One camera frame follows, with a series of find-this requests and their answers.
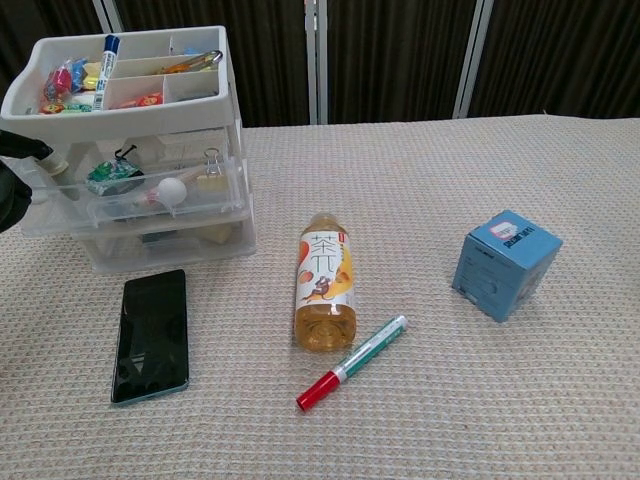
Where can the green red candy packet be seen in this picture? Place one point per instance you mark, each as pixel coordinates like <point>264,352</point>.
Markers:
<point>52,108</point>

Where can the gold binder clip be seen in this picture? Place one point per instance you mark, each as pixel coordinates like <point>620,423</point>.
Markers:
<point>211,175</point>

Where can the small green black gadget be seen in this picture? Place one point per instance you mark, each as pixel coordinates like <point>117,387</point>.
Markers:
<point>112,177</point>

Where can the blue cardboard box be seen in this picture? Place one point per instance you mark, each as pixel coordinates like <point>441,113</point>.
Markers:
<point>500,270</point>

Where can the beige woven tablecloth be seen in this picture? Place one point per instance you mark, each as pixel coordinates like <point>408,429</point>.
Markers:
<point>450,400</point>

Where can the blue capped whiteboard marker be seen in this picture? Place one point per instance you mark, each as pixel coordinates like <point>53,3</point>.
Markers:
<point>106,70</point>

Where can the pink red candy wrapper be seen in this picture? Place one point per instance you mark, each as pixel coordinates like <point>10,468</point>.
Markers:
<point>59,80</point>

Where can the amber tea bottle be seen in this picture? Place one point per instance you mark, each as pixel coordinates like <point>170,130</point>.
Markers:
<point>325,280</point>

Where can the red capped marker pen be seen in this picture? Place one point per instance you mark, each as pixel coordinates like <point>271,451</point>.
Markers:
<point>360,357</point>

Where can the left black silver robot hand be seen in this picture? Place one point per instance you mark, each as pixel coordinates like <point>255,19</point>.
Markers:
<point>12,200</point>

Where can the yellow candy wrapper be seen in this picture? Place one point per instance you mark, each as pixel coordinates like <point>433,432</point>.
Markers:
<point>91,77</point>

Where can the white ping pong ball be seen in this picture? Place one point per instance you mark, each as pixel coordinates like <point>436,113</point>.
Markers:
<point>173,191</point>

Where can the black folding screen panel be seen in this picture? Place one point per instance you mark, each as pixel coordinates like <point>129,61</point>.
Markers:
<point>260,60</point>
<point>395,60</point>
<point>565,55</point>
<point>40,17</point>

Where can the white plastic drawer organizer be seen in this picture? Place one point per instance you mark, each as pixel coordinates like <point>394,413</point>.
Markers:
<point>125,120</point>

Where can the black smartphone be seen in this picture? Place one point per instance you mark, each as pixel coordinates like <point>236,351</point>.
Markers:
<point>152,335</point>

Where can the blue candy wrapper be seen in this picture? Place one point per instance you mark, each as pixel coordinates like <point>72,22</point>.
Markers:
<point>78,70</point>

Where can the clear plastic drawer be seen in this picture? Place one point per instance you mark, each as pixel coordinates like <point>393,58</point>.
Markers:
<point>125,212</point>
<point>175,260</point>

